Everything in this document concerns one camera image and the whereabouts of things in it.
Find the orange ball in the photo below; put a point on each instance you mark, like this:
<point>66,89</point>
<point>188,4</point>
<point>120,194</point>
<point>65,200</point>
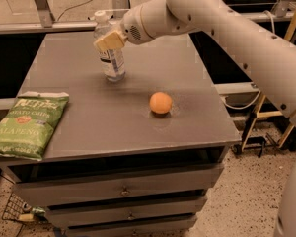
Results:
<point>160,103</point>

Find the grey drawer cabinet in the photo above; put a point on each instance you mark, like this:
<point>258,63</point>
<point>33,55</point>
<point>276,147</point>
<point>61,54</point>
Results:
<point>114,168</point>

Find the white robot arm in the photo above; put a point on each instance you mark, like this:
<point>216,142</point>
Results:
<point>267,59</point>

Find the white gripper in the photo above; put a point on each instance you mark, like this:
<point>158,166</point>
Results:
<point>132,28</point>

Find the clear plastic water bottle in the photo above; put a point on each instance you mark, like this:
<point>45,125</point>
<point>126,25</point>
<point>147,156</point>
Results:
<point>112,60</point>

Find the green jalapeno chip bag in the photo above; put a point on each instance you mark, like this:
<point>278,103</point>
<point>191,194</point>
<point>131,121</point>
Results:
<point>29,125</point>

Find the black wire basket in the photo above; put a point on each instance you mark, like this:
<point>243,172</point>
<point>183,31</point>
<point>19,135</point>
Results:
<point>17,210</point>

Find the grey metal railing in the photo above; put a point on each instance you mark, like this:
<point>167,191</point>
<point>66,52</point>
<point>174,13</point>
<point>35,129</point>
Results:
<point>23,16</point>

